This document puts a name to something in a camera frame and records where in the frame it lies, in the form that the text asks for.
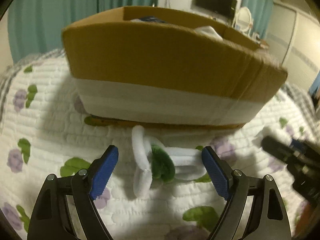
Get white green fuzzy chain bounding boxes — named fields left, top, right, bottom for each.
left=131, top=125, right=207, bottom=198

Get white sock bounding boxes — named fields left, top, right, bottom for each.
left=194, top=26, right=223, bottom=41

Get blue floral tissue pack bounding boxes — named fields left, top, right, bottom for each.
left=131, top=16, right=166, bottom=23

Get floral quilted white blanket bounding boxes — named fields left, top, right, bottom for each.
left=0, top=55, right=318, bottom=240

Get white louvered wardrobe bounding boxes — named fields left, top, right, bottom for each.
left=265, top=3, right=319, bottom=90

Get white oval vanity mirror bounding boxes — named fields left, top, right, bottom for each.
left=234, top=7, right=253, bottom=34

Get teal curtain by wardrobe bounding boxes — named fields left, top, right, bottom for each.
left=241, top=0, right=273, bottom=39

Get brown cardboard box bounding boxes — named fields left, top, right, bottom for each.
left=62, top=6, right=288, bottom=125

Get teal window curtain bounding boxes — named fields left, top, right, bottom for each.
left=8, top=0, right=157, bottom=62

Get black wall television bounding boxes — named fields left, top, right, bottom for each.
left=193, top=0, right=237, bottom=19

